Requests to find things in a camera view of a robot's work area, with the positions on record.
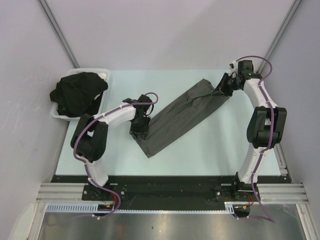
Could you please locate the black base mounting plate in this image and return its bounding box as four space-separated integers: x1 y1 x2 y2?
51 175 292 202

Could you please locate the aluminium right corner post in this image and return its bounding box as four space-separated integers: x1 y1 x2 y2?
264 0 304 61

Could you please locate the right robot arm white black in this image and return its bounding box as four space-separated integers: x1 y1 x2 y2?
217 55 287 201

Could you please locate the aluminium left corner post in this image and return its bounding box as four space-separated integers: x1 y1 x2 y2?
36 0 80 68

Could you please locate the white t shirt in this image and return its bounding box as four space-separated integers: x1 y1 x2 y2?
94 72 108 100

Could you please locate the light blue cable duct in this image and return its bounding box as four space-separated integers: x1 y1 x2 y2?
46 203 235 214

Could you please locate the aluminium front frame rail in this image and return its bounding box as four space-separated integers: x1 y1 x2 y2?
36 183 309 204

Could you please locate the aluminium corner post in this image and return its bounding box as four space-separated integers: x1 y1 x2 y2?
264 0 304 61
36 0 80 68

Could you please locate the black t shirt pile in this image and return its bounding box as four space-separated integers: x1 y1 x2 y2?
49 72 109 117

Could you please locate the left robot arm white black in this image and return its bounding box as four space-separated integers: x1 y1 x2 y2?
70 92 159 200

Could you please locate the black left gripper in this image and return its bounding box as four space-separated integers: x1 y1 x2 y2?
129 114 151 139

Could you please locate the dark grey t shirt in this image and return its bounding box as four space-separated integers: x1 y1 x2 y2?
130 79 229 158

